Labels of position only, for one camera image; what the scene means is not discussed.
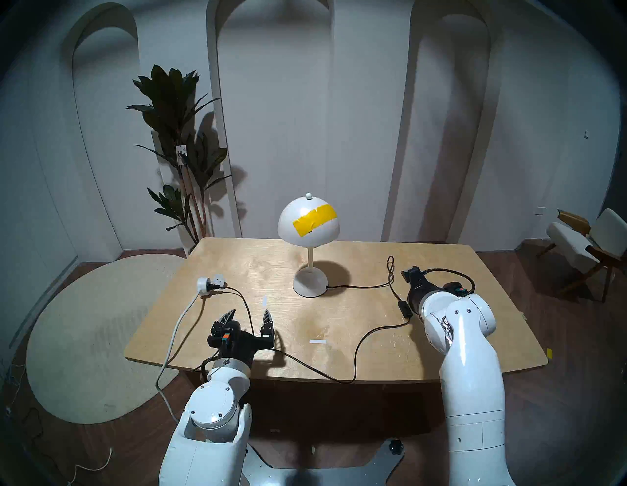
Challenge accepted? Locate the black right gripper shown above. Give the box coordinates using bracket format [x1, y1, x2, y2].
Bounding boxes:
[401, 266, 435, 294]

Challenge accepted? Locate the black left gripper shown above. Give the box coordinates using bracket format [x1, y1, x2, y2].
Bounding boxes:
[207, 309, 275, 364]

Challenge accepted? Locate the white mushroom table lamp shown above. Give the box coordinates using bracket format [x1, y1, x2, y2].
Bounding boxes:
[277, 193, 339, 298]

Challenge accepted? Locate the yellow tape patch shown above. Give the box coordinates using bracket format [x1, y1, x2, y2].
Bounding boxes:
[292, 204, 338, 238]

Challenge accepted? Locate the wooden white cushioned chair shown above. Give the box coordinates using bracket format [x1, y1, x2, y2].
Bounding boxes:
[536, 208, 627, 302]

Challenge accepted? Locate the beige round rug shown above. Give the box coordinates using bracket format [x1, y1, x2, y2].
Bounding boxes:
[25, 254, 187, 424]

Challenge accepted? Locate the tall green potted plant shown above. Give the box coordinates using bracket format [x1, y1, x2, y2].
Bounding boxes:
[126, 65, 233, 255]

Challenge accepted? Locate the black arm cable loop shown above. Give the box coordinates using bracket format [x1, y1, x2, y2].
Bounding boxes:
[425, 267, 476, 297]

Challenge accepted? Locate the black lamp power cable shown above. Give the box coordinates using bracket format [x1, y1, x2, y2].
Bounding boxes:
[206, 255, 412, 384]

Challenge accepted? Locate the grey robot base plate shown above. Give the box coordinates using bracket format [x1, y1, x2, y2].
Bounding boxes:
[242, 438, 406, 486]

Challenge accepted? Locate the white floor cable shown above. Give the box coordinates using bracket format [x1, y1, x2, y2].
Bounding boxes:
[66, 447, 113, 484]

